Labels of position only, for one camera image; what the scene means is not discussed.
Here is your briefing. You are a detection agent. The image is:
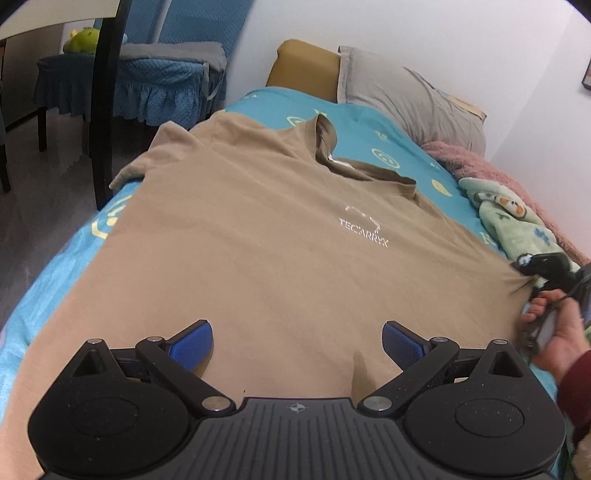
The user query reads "pink fuzzy blanket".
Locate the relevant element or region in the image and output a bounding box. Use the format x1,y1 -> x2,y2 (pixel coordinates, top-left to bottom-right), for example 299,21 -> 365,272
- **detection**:
420,141 -> 591,265

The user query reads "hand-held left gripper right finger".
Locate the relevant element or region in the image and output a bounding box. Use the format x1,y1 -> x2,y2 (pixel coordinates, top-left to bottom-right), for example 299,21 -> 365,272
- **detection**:
358,320 -> 526,416

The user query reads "grey pillow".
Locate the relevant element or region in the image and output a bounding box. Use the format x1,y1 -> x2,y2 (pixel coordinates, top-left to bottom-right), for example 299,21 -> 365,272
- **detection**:
337,45 -> 488,156

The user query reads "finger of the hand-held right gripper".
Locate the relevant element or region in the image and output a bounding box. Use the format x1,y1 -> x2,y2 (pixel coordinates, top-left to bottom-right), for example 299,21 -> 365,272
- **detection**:
510,252 -> 572,283

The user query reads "mustard headboard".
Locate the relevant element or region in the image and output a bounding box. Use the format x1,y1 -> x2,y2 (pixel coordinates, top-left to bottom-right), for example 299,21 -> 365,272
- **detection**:
265,39 -> 343,105

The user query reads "person's right hand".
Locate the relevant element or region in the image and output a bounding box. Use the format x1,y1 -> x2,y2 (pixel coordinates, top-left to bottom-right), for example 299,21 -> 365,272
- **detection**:
521,288 -> 588,385

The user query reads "table with black leg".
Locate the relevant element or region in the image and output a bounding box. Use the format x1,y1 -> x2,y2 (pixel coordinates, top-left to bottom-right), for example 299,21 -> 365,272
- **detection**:
0,0 -> 136,211

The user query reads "person's right forearm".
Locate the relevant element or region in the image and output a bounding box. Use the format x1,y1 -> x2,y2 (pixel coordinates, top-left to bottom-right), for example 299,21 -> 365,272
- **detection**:
556,350 -> 591,446

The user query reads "green plush toy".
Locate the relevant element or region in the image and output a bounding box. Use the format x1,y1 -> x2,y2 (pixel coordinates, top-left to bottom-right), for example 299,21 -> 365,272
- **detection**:
62,28 -> 101,54

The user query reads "green printed blanket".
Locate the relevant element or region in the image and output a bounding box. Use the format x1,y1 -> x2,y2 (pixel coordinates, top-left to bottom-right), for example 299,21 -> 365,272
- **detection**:
458,176 -> 583,278

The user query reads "blue printed bed sheet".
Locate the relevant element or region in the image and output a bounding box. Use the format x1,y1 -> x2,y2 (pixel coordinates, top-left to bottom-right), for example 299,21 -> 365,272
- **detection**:
0,86 -> 575,480

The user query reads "tan t-shirt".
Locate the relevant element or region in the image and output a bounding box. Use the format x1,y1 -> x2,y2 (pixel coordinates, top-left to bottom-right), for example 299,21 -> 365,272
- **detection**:
0,112 -> 540,480

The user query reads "chair with blue cover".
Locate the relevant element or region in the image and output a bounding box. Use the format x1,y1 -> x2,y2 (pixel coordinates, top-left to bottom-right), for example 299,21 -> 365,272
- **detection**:
113,0 -> 252,128
34,52 -> 101,153

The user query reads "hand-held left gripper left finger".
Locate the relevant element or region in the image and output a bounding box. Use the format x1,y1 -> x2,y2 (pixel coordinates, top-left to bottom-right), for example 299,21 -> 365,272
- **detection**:
70,319 -> 237,416

